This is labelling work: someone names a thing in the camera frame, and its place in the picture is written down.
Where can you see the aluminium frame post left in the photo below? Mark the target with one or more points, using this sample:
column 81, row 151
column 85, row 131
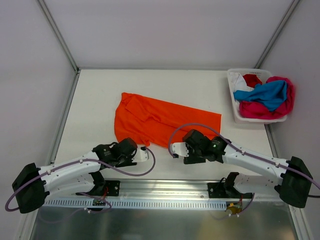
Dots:
column 57, row 33

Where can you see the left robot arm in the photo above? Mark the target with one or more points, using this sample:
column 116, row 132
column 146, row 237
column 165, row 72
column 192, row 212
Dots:
column 36, row 185

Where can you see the white slotted cable duct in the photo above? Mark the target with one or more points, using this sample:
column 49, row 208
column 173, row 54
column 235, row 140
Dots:
column 81, row 202

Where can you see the orange t shirt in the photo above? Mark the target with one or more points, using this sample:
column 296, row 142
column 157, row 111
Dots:
column 147, row 120

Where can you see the aluminium frame post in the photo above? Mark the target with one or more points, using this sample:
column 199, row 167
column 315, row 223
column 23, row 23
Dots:
column 57, row 33
column 277, row 32

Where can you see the white t shirt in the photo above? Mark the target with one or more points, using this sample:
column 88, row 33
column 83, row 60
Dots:
column 238, row 82

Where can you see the magenta pink t shirt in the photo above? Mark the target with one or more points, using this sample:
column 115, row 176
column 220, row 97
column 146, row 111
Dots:
column 256, row 110

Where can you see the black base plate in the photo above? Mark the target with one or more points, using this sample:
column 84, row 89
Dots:
column 110, row 188
column 216, row 190

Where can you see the blue t shirt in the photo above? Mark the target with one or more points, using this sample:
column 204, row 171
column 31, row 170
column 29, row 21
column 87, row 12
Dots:
column 271, row 94

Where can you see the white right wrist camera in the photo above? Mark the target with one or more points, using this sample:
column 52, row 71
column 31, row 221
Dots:
column 179, row 149

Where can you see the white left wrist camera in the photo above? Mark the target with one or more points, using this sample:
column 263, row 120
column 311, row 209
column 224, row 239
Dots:
column 141, row 155

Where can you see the white plastic laundry basket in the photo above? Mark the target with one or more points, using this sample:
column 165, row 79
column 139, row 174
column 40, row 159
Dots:
column 263, row 75

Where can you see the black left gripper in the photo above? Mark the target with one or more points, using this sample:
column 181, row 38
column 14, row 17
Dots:
column 127, row 161

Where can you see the red t shirt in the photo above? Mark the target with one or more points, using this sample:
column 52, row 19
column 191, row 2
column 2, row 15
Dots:
column 252, row 80

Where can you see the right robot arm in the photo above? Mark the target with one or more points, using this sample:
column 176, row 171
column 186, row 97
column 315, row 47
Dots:
column 289, row 179

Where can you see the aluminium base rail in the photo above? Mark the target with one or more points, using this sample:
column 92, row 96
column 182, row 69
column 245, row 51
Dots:
column 140, row 188

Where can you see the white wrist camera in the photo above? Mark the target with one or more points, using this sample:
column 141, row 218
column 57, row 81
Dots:
column 141, row 155
column 179, row 149

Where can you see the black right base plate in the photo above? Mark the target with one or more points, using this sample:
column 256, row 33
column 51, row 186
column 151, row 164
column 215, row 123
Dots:
column 216, row 190

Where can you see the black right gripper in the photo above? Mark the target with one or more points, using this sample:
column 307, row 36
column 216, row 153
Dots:
column 191, row 158

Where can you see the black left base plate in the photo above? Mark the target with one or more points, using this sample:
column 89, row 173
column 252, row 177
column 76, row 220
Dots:
column 110, row 188

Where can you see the aluminium frame post right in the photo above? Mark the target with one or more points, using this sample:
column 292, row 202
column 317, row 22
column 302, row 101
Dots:
column 277, row 32

